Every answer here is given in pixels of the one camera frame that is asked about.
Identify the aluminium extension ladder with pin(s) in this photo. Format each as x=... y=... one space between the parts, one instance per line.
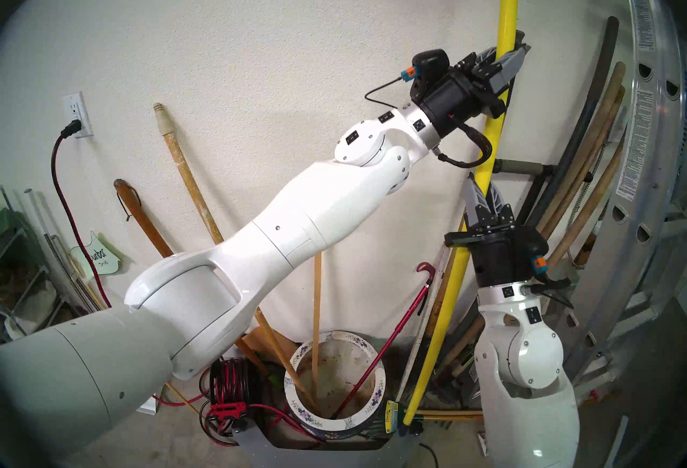
x=644 y=97

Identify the brown cardboard piece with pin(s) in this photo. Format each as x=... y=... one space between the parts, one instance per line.
x=273 y=346

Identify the white plastic pipe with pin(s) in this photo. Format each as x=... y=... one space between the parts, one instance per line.
x=40 y=215

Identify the white wall outlet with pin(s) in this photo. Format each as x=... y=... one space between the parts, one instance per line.
x=78 y=110

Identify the red metal cane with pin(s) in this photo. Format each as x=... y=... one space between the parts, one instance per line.
x=397 y=327

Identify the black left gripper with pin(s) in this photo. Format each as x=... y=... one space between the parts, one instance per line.
x=456 y=102

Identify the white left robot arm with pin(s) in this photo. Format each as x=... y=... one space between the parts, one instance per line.
x=268 y=247

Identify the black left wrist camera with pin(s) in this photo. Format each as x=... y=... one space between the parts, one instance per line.
x=429 y=64

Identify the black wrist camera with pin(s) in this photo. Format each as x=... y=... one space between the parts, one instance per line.
x=538 y=249
x=429 y=64

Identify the white floral ceramic pot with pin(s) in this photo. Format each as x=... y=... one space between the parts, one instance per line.
x=300 y=409

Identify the thin flat wooden stick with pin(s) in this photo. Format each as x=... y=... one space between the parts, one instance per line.
x=316 y=311

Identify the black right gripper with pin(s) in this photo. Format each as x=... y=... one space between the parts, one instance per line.
x=499 y=258

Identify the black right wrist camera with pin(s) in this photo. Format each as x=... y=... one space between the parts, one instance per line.
x=538 y=249

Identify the pale green name sign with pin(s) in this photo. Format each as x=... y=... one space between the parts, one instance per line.
x=99 y=258

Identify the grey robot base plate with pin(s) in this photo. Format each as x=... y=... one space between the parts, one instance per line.
x=333 y=453

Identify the paint-speckled wooden pole threaded tip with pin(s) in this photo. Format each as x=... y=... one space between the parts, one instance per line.
x=182 y=161

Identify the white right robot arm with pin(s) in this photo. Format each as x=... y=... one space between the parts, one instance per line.
x=526 y=381

